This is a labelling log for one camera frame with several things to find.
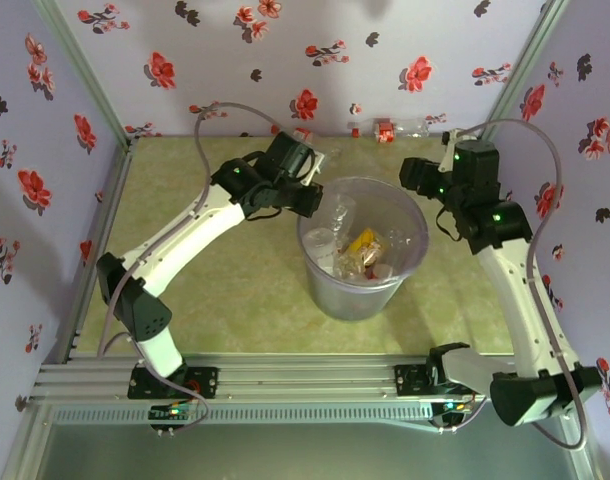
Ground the yellow plastic bottle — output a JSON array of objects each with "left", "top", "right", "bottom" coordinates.
[{"left": 345, "top": 227, "right": 389, "bottom": 266}]

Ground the grey translucent plastic bin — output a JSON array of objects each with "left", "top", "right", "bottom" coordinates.
[{"left": 297, "top": 175, "right": 431, "bottom": 321}]

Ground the clear white capped bottle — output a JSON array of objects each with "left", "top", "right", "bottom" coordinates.
[{"left": 357, "top": 262, "right": 401, "bottom": 282}]

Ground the right controller circuit board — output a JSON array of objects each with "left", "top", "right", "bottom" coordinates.
[{"left": 440, "top": 398, "right": 475, "bottom": 417}]

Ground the controller circuit board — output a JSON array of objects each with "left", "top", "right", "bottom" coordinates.
[
  {"left": 149, "top": 404, "right": 197, "bottom": 422},
  {"left": 440, "top": 398, "right": 475, "bottom": 417}
]

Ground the left controller circuit board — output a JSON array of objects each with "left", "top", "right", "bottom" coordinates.
[{"left": 149, "top": 404, "right": 197, "bottom": 422}]

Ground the aluminium right side rail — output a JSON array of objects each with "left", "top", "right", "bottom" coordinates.
[{"left": 477, "top": 138, "right": 569, "bottom": 360}]

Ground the grey right arm cable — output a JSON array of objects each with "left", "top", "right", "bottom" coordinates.
[{"left": 452, "top": 118, "right": 589, "bottom": 451}]

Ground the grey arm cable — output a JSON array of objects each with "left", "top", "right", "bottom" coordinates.
[
  {"left": 97, "top": 102, "right": 294, "bottom": 371},
  {"left": 452, "top": 118, "right": 589, "bottom": 451}
]

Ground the grey left arm cable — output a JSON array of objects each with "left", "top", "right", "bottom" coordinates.
[{"left": 97, "top": 102, "right": 294, "bottom": 371}]

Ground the aluminium right frame post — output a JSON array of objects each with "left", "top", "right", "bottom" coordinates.
[{"left": 477, "top": 0, "right": 571, "bottom": 151}]

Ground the aluminium frame post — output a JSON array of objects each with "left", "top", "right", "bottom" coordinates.
[
  {"left": 477, "top": 0, "right": 571, "bottom": 151},
  {"left": 32, "top": 0, "right": 136, "bottom": 151}
]

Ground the aluminium left side rail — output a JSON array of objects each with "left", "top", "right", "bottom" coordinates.
[{"left": 59, "top": 142, "right": 136, "bottom": 362}]

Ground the aluminium left frame post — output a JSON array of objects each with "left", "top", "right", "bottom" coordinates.
[{"left": 32, "top": 0, "right": 136, "bottom": 151}]

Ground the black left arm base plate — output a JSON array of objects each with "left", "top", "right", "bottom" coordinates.
[{"left": 128, "top": 364, "right": 221, "bottom": 401}]

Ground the aluminium front mounting rail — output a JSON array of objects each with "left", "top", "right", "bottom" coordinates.
[{"left": 34, "top": 352, "right": 582, "bottom": 402}]

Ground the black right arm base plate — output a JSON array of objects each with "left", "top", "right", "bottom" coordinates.
[{"left": 393, "top": 363, "right": 439, "bottom": 402}]

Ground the grey left base cable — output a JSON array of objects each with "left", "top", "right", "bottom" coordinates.
[{"left": 152, "top": 392, "right": 212, "bottom": 437}]

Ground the grey base cable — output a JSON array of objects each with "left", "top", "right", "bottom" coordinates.
[
  {"left": 428, "top": 394, "right": 492, "bottom": 434},
  {"left": 152, "top": 392, "right": 212, "bottom": 437}
]

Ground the grey right base cable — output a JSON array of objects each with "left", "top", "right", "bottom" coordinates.
[{"left": 428, "top": 394, "right": 492, "bottom": 434}]

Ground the grey slotted cable duct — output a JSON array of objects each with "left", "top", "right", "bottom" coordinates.
[{"left": 49, "top": 403, "right": 436, "bottom": 427}]

